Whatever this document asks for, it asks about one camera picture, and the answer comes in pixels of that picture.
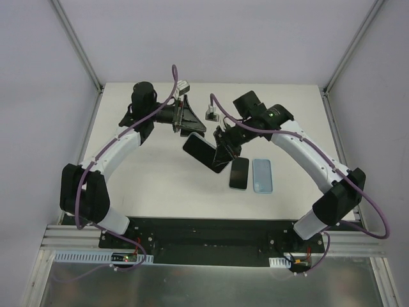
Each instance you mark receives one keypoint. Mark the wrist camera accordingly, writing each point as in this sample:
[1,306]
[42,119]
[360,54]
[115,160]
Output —
[182,87]
[211,114]

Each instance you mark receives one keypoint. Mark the aluminium frame post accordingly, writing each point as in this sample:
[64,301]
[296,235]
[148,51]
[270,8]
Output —
[359,35]
[76,43]

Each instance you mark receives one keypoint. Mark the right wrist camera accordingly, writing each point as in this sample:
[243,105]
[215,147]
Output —
[211,114]

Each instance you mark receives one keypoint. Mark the right aluminium frame post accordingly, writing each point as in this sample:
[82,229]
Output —
[359,35]

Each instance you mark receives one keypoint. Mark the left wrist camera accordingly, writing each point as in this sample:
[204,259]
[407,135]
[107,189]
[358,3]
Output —
[182,87]

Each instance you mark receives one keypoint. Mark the white cable duct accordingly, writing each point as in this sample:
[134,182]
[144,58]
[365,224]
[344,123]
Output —
[279,263]
[107,257]

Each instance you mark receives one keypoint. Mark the left white cable duct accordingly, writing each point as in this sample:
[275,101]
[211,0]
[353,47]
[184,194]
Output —
[107,257]

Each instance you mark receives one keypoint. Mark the right white cable duct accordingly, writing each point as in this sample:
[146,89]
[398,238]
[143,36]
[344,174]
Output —
[279,263]

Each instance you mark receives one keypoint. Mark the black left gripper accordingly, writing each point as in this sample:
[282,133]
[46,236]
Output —
[177,116]

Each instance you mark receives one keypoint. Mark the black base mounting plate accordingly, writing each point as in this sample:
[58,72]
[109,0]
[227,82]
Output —
[219,242]

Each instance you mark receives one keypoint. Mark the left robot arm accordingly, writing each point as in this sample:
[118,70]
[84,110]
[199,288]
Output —
[84,193]

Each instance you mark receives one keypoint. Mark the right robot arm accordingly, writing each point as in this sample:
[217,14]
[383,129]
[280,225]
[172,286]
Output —
[340,186]

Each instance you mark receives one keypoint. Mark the left aluminium frame post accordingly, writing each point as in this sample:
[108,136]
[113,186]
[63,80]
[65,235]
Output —
[76,43]

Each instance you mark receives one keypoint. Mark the light blue phone case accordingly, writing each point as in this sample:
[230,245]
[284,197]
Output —
[262,176]

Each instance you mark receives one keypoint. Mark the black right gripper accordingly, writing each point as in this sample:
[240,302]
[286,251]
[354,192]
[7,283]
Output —
[227,144]

